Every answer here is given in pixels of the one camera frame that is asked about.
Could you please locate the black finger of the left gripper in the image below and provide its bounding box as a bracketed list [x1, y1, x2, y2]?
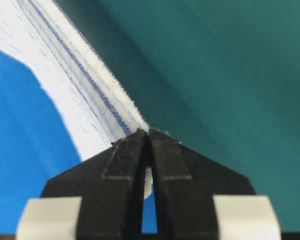
[147, 128, 282, 240]
[16, 129, 149, 240]

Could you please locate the blue striped white towel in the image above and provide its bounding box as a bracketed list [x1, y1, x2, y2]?
[0, 0, 149, 200]

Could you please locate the blue table cloth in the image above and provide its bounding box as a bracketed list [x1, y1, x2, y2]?
[0, 44, 158, 236]

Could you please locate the green backdrop cloth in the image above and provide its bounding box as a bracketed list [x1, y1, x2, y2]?
[58, 0, 300, 232]

